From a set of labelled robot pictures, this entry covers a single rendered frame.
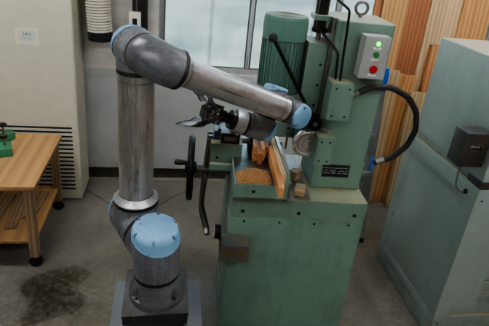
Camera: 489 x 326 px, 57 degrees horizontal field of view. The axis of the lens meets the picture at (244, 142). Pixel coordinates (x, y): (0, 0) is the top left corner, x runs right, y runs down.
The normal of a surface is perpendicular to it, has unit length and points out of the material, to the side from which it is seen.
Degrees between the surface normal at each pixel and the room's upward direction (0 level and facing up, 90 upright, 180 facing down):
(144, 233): 7
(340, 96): 90
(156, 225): 7
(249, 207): 90
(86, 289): 0
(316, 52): 90
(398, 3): 87
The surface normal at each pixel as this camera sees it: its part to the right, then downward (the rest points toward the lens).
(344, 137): 0.07, 0.42
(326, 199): 0.10, -0.91
